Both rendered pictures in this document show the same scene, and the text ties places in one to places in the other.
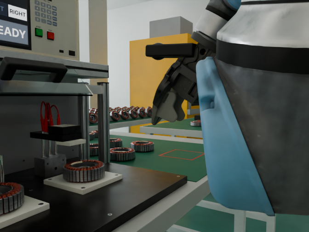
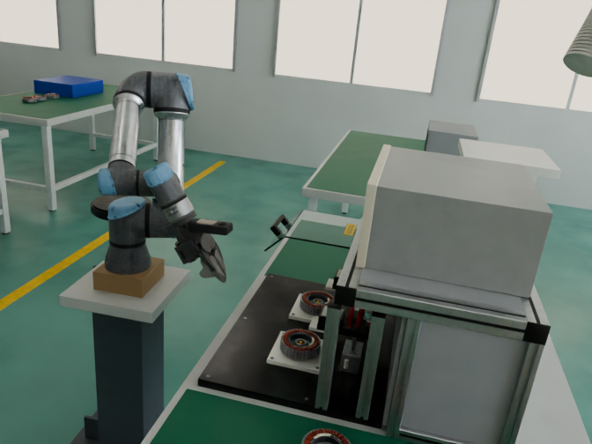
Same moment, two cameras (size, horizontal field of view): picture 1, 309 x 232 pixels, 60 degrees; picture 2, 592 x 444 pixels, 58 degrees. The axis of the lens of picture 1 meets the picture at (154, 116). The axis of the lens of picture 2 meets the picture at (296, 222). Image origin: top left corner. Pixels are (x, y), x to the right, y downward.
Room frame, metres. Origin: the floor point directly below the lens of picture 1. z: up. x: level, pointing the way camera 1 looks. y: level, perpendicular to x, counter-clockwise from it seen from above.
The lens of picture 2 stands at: (1.91, -0.30, 1.66)
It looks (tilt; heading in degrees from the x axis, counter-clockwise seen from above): 21 degrees down; 159
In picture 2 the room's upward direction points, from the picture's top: 6 degrees clockwise
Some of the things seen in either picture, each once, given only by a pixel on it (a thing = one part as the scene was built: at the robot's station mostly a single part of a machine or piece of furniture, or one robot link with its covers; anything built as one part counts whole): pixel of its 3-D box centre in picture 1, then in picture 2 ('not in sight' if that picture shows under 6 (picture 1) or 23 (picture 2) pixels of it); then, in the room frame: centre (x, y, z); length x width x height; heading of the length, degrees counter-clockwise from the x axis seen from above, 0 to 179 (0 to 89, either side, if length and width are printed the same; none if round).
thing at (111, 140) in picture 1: (111, 142); not in sight; (1.34, 0.22, 0.77); 0.11 x 0.11 x 0.04
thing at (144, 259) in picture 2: not in sight; (128, 251); (0.18, -0.24, 0.86); 0.15 x 0.15 x 0.10
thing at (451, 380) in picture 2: not in sight; (459, 389); (1.11, 0.43, 0.91); 0.28 x 0.03 x 0.32; 58
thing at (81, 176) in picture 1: (84, 170); (300, 344); (0.73, 0.19, 0.80); 0.11 x 0.11 x 0.04
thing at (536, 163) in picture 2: not in sight; (492, 205); (0.16, 1.23, 0.98); 0.37 x 0.35 x 0.46; 148
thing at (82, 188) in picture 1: (84, 179); (299, 351); (0.73, 0.19, 0.78); 0.15 x 0.15 x 0.01; 58
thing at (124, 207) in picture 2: not in sight; (129, 218); (0.19, -0.23, 0.98); 0.13 x 0.12 x 0.14; 82
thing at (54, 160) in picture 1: (50, 164); (351, 356); (0.80, 0.32, 0.80); 0.07 x 0.05 x 0.06; 148
